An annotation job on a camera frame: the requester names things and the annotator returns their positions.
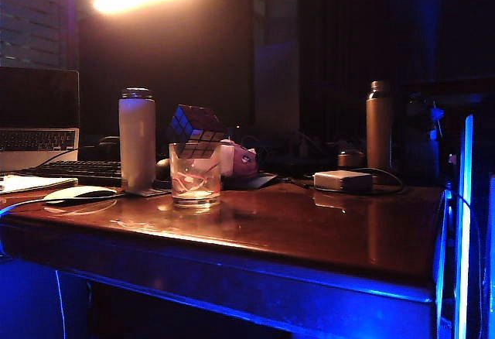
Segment white computer mouse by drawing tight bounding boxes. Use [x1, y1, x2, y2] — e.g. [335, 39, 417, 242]
[43, 185, 118, 203]

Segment black adapter cable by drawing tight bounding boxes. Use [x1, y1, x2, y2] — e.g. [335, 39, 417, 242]
[285, 166, 407, 197]

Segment bronze metal bottle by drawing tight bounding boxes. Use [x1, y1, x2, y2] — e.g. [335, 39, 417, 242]
[365, 80, 394, 183]

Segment black computer mouse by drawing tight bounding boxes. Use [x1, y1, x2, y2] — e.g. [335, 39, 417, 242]
[155, 157, 170, 180]

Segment clear glass cup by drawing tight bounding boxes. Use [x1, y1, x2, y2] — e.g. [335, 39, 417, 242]
[168, 142, 223, 211]

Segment small bronze cup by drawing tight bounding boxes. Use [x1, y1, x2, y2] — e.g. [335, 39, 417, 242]
[337, 149, 365, 170]

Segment Rubik's cube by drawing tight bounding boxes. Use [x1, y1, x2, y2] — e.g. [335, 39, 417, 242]
[166, 104, 228, 160]

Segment silver laptop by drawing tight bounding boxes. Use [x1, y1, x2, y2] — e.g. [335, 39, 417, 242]
[0, 67, 81, 173]

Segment dark bottle with blue tag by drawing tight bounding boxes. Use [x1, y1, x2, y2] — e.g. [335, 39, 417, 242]
[403, 94, 445, 180]

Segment white bottle with metal lid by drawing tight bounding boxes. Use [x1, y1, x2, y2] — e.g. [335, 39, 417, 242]
[118, 87, 157, 193]

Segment pink plush toy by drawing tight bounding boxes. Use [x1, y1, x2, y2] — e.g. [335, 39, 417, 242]
[220, 139, 259, 178]

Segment flat coaster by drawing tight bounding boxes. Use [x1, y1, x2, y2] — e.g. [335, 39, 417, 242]
[121, 187, 170, 198]

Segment black keyboard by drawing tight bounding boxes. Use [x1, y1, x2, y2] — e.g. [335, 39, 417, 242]
[17, 159, 123, 187]

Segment white paper notebook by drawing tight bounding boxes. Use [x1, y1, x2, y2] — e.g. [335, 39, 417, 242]
[0, 174, 79, 195]

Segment white power adapter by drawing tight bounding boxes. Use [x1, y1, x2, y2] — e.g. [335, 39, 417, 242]
[312, 169, 374, 193]

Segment black laptop cable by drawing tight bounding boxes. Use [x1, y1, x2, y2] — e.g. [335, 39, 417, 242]
[35, 144, 101, 168]

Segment white cable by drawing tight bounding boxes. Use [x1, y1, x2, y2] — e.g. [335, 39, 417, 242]
[0, 197, 50, 258]

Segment dark mouse pad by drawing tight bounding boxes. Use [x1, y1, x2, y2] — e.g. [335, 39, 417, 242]
[222, 172, 285, 191]

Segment blue lit computer tower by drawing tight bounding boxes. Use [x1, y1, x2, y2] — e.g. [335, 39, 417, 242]
[435, 112, 495, 339]

